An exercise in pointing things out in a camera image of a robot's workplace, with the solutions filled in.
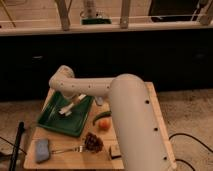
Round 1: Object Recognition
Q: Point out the white handled dish brush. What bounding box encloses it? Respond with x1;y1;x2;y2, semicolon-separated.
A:
59;94;85;116

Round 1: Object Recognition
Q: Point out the green plastic tray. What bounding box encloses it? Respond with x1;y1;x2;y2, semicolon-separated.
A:
37;92;94;137

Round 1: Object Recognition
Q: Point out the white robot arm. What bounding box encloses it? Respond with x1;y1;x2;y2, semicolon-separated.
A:
49;65;172;171

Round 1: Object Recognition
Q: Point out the grey rectangular scraper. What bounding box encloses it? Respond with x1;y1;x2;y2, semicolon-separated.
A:
95;97;103;106

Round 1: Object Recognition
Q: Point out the green chili pepper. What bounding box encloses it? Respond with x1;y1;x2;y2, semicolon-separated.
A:
92;111;111;126

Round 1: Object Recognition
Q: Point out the orange fruit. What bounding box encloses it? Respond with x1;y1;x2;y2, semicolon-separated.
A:
98;118;111;131

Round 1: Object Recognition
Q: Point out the brown grape bunch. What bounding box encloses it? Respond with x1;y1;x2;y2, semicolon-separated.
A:
84;132;103;153

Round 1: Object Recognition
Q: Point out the wooden folding table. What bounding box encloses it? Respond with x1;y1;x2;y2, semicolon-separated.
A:
24;82;177;171

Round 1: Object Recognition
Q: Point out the brown rectangular sponge block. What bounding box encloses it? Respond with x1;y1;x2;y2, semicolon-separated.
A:
109;145;121;159

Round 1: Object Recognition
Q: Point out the silver fork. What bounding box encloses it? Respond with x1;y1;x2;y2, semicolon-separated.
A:
51;145;84;154

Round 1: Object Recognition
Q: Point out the green base white bottle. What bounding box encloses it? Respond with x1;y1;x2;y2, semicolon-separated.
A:
80;0;111;25

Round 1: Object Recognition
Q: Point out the blue folded cloth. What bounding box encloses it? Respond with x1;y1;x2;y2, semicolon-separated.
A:
35;139;50;163

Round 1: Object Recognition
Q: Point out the black monitor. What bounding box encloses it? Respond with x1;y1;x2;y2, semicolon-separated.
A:
148;0;199;22

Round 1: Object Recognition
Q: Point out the black pole stand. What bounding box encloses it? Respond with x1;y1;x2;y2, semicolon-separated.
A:
9;122;25;171

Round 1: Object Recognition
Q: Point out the black floor cable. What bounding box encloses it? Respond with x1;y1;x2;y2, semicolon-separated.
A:
168;132;213;171

